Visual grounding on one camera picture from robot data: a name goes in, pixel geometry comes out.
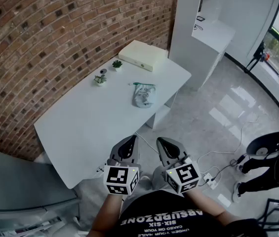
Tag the black round chair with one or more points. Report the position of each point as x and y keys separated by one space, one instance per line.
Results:
x=265 y=142

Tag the white shelving cabinet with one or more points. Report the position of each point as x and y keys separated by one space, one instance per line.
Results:
x=203 y=53

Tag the cream flat box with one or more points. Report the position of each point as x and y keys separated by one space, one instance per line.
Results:
x=141 y=54

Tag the small black flat device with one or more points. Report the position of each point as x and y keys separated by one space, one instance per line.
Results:
x=200 y=18

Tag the person's grey trousers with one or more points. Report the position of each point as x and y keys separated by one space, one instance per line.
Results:
x=154 y=179

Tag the person's left forearm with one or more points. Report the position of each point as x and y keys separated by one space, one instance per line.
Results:
x=106 y=213

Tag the variegated leafy potted plant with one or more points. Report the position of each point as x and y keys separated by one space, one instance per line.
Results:
x=100 y=80

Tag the black tripod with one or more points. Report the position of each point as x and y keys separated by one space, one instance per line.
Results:
x=259 y=53

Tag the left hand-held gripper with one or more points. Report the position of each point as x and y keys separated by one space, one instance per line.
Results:
x=119 y=178

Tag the white power strip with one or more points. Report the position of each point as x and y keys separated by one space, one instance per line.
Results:
x=211 y=181

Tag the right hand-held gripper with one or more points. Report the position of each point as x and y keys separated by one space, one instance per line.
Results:
x=183 y=175

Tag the grey low cabinet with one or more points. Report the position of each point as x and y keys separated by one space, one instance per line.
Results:
x=18 y=181

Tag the person's right forearm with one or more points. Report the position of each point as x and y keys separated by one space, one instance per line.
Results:
x=208 y=206

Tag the dark green potted succulent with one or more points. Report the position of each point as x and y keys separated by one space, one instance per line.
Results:
x=117 y=64

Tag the printed clear plastic bag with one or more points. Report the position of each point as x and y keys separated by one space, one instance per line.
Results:
x=144 y=96

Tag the person's black printed t-shirt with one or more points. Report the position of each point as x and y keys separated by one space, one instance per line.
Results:
x=164 y=211

